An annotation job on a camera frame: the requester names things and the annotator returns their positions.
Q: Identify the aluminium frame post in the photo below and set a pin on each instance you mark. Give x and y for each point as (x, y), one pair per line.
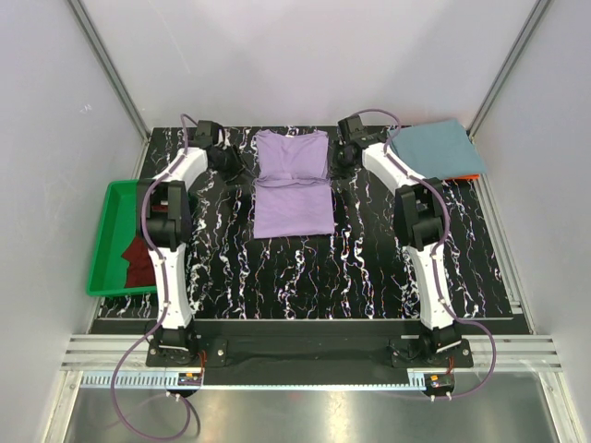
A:
(538, 11)
(95, 42)

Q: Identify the right aluminium frame post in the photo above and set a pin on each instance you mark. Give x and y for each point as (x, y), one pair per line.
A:
(538, 11)

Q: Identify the dark red t shirt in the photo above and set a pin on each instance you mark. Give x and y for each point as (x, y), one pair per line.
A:
(140, 272)

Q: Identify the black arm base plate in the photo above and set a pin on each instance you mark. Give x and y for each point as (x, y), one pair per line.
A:
(332, 347)

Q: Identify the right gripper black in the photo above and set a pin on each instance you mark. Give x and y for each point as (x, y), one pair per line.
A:
(340, 172)

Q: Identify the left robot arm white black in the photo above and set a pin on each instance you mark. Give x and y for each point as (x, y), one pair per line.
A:
(173, 331)

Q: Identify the folded orange t shirt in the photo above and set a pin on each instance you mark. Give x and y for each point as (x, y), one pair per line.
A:
(468, 177)

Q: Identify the purple t shirt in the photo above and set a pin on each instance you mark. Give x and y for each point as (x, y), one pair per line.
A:
(293, 194)

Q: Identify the white slotted cable duct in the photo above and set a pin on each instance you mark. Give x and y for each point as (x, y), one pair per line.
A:
(216, 379)

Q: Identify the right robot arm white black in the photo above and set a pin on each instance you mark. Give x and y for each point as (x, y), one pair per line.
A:
(421, 226)

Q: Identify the folded blue-grey t shirt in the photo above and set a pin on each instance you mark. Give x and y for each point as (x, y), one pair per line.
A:
(441, 149)

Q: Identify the left aluminium frame post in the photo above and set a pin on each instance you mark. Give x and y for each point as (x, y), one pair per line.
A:
(95, 42)

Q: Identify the green plastic bin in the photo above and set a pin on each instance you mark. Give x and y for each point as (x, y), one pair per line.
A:
(108, 240)

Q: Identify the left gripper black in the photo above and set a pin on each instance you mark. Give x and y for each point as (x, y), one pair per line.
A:
(237, 170)

